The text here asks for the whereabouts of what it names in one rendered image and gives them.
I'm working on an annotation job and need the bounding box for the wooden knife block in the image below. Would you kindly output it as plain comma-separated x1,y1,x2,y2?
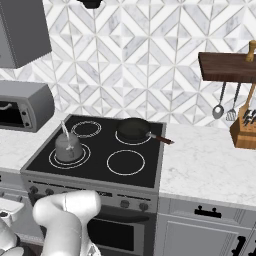
229,108,256,150

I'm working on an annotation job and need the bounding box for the hanging wooden spatula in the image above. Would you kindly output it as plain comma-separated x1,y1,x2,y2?
237,83,256,122

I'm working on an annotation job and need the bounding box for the grey toaster oven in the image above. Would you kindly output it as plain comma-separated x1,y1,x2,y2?
0,79,56,134

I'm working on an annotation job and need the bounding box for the grey cupboard door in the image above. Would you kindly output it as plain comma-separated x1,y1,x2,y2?
245,226,256,256
154,219,252,256

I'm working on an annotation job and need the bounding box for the grey drawer front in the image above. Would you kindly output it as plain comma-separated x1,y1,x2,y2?
0,169,28,194
158,195,256,229

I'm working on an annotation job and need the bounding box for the hanging metal slotted spatula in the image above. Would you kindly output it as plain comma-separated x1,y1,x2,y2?
225,82,242,122

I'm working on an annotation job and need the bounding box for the black round fixture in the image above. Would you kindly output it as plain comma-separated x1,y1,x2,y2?
76,0,104,10

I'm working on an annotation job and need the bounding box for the grey kettle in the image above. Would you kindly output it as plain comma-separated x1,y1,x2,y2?
54,120,84,164

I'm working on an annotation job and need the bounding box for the dark wooden wall shelf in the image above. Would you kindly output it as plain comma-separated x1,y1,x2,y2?
197,51,256,84

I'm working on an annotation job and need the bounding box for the black hob stove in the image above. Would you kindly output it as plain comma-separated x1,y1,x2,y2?
20,113,167,256

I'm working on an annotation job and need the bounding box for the oven door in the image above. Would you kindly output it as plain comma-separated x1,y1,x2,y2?
28,194,158,256

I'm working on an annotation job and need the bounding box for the wooden grinder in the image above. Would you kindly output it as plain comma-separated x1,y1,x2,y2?
245,39,256,64

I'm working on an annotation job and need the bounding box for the black frying pan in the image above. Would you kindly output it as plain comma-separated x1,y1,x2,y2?
115,117,175,146

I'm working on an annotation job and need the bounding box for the black drawer handle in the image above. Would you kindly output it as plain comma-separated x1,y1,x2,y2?
193,205,223,220

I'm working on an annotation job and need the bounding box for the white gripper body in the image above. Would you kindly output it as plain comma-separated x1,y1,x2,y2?
0,197,25,218

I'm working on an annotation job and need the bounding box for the black cupboard door handle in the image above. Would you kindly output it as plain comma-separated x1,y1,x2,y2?
231,235,248,256

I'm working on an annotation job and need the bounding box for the dark oven door handle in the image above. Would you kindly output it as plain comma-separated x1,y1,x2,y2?
95,210,152,224

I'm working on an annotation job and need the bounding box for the grey range hood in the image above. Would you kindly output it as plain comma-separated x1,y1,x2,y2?
0,0,54,70

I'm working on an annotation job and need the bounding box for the hanging metal ladle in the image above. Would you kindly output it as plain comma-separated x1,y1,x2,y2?
211,81,228,121

